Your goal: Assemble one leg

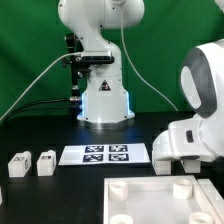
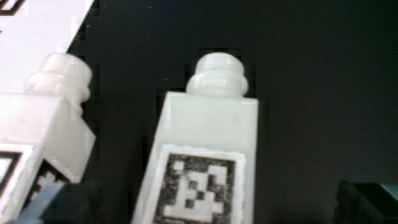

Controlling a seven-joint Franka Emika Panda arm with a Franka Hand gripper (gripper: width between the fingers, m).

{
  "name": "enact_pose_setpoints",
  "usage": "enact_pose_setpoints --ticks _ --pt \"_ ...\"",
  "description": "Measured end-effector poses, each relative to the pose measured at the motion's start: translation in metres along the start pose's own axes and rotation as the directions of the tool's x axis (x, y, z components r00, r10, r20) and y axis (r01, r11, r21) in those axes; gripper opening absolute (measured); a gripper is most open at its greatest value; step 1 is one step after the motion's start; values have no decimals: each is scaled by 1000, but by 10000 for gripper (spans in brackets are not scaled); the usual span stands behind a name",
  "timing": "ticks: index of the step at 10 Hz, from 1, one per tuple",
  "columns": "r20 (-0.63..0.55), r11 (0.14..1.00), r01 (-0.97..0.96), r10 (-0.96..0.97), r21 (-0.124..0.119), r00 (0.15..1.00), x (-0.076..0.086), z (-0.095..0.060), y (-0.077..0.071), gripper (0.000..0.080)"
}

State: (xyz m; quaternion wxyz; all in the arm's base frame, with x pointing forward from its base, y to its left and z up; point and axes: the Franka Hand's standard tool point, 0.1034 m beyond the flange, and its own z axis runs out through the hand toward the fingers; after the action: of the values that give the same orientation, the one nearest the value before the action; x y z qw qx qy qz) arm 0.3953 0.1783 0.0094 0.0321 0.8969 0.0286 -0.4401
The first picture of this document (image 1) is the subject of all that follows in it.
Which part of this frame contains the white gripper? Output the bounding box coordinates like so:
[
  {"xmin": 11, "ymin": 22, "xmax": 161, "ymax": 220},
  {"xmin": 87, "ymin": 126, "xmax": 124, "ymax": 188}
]
[{"xmin": 152, "ymin": 119, "xmax": 207, "ymax": 161}]

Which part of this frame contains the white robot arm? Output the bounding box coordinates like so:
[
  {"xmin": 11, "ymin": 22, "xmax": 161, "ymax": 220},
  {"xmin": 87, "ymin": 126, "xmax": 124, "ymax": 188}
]
[{"xmin": 58, "ymin": 0, "xmax": 224, "ymax": 162}]

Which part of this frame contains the white square tabletop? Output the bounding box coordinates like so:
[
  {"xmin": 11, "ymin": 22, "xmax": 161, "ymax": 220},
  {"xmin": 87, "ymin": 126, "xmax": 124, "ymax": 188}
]
[{"xmin": 103, "ymin": 176, "xmax": 224, "ymax": 224}]

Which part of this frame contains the white sheet with markers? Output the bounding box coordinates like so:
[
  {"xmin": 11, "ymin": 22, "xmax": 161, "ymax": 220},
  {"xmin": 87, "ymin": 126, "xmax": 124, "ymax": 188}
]
[{"xmin": 59, "ymin": 143, "xmax": 150, "ymax": 166}]

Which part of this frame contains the white part at left edge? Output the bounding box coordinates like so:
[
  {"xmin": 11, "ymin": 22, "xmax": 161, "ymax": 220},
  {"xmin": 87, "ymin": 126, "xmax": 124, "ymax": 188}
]
[{"xmin": 0, "ymin": 186, "xmax": 3, "ymax": 206}]

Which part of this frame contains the black camera on stand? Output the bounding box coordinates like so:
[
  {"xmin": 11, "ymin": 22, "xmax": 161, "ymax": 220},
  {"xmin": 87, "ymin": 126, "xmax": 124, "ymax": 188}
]
[{"xmin": 62, "ymin": 33, "xmax": 90, "ymax": 97}]

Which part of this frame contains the black cable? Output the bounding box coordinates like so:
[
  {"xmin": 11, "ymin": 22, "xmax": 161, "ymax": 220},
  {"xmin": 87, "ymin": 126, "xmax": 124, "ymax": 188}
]
[{"xmin": 0, "ymin": 97, "xmax": 83, "ymax": 126}]

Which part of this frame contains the white cable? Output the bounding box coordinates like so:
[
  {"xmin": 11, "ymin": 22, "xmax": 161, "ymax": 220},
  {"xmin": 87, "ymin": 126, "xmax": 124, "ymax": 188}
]
[{"xmin": 0, "ymin": 52, "xmax": 83, "ymax": 123}]

